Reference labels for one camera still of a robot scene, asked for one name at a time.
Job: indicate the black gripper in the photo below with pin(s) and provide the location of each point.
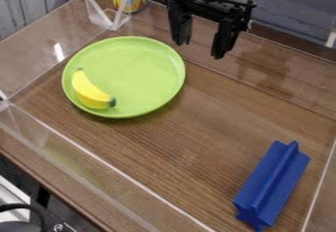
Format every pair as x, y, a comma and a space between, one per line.
214, 10

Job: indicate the blue cross-shaped block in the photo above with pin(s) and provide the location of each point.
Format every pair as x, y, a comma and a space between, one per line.
269, 185

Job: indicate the green plastic plate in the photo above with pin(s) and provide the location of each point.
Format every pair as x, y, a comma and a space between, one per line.
136, 69

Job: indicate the yellow toy banana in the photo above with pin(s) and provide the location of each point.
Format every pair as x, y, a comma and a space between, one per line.
88, 93

